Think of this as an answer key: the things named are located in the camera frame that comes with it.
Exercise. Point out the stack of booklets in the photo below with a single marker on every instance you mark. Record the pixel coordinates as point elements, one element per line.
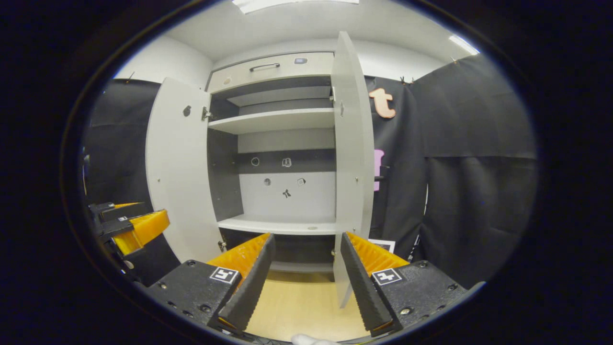
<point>385,245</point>

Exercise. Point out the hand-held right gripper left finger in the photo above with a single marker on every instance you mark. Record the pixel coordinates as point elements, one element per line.
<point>254,282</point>

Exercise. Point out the beige cabinet drawer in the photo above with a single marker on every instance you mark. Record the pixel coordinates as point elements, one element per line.
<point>316,69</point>

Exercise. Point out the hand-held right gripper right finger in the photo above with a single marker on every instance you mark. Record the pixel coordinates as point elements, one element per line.
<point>364,287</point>

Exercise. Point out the metal door hinge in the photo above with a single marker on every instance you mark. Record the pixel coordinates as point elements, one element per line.
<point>206,114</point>
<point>221,245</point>

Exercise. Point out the checkered-sticker shoe cabinet door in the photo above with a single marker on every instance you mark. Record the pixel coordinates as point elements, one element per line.
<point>177,167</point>

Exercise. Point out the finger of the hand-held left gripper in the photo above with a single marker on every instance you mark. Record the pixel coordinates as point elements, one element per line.
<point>122,211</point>
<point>115,226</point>

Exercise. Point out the narrow ceiling light strip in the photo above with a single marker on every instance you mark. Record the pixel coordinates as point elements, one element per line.
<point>463,44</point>

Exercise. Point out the black backdrop cloth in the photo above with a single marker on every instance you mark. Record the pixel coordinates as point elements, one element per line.
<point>479,201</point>

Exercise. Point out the wide ceiling light panel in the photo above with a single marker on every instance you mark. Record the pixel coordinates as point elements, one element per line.
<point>292,4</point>

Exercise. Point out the beige double-door shoe cabinet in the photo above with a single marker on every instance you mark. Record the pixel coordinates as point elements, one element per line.
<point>225,182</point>

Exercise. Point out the square-stickers shoe cabinet door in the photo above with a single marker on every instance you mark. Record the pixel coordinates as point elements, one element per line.
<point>352,143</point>

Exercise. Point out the white cabinet shelf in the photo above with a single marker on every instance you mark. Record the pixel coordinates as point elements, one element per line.
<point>273,120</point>
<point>268,224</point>

